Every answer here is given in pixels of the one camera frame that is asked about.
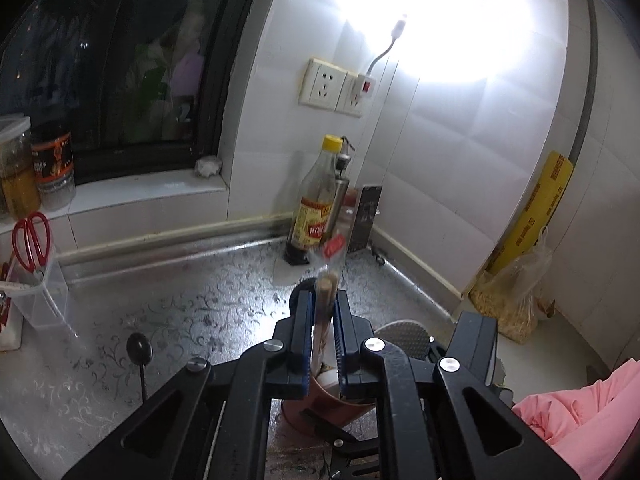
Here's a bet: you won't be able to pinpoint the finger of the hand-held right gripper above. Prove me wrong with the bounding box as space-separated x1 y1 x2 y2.
300 406 384 480

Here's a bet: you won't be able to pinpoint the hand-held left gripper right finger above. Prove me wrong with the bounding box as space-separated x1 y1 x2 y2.
334 290 588 480

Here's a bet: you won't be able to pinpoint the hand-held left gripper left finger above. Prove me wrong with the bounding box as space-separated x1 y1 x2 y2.
62 290 317 480

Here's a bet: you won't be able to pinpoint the red metal utensil holder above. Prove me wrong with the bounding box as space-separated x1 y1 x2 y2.
280 372 377 438

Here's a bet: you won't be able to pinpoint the person's right forearm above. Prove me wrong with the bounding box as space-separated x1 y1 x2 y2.
511 359 640 480

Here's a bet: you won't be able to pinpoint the plastic bag of yellow grains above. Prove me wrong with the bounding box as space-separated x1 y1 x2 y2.
467 226 555 346

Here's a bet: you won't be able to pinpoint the smartphone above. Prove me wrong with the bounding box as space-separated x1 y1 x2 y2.
346 185 384 256

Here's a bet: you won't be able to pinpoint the yellow cap vinegar bottle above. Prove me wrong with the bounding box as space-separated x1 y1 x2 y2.
284 134 346 267

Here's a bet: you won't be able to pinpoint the steel oil dispenser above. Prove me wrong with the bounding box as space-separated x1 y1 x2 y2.
327 135 355 241

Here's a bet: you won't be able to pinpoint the yellow cling film box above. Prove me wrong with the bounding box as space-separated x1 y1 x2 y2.
487 150 574 277

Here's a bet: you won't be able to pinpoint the crumpled tissue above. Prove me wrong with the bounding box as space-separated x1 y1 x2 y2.
194 156 222 180

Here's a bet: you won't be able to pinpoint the clear plastic container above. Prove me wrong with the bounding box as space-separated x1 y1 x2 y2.
4 244 71 330

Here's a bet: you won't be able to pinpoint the red scissors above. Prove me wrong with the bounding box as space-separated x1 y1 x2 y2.
11 211 54 274

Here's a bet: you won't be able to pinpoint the black label spice jar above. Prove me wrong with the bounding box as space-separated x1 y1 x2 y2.
31 122 77 211

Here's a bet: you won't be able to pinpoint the white gooseneck lamp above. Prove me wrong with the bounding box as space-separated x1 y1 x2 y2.
367 17 409 76

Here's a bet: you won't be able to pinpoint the clear jar yellow contents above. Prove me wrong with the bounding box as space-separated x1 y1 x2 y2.
0 114 42 222

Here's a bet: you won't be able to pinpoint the dark framed window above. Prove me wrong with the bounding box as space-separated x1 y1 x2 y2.
0 0 281 188

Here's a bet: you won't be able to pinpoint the white wall socket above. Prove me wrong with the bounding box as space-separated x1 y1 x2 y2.
299 57 351 111
334 72 379 119

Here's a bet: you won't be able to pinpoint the white switch plug adapter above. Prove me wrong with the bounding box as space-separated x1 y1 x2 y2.
351 74 377 107

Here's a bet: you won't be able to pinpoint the grey wall pipe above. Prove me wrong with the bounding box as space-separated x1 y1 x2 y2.
569 0 601 166

